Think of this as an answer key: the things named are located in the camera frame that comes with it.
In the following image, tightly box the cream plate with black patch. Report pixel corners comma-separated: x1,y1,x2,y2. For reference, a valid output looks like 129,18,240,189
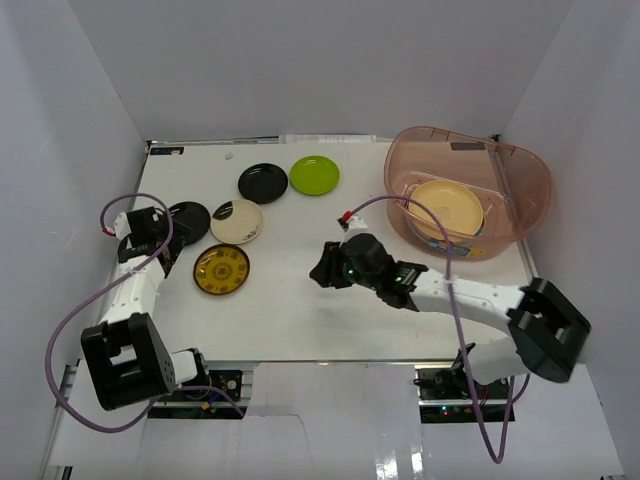
210,199,264,245

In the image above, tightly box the yellow patterned brown-rimmed plate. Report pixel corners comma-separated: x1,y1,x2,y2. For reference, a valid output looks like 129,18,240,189
192,244,251,296

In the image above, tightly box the pale orange plate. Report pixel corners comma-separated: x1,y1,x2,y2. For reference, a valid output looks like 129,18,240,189
410,180,484,235

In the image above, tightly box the light blue plate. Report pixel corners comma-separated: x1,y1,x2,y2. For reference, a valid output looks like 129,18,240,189
407,202,485,244

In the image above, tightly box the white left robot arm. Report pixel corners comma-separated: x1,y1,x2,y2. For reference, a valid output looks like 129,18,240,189
81,207,212,411

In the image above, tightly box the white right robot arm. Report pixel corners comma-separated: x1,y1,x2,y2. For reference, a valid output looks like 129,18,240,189
309,233,591,399

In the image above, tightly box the translucent pink plastic bin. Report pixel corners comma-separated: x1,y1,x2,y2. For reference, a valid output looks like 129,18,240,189
384,126,552,261

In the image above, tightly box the lime green plate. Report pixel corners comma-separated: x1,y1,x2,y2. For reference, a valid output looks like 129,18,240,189
289,155,340,196

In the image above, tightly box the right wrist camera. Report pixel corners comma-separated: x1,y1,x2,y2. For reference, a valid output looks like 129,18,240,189
338,211,368,239

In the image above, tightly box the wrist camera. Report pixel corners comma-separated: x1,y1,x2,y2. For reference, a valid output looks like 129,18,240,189
338,211,368,239
101,212,131,240

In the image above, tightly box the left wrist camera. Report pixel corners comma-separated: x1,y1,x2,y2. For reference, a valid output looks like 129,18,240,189
101,212,131,240

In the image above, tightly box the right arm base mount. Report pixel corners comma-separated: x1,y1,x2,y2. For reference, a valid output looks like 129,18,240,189
414,363,509,425

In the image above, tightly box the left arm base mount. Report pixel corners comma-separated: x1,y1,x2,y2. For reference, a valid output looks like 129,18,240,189
148,369,249,420

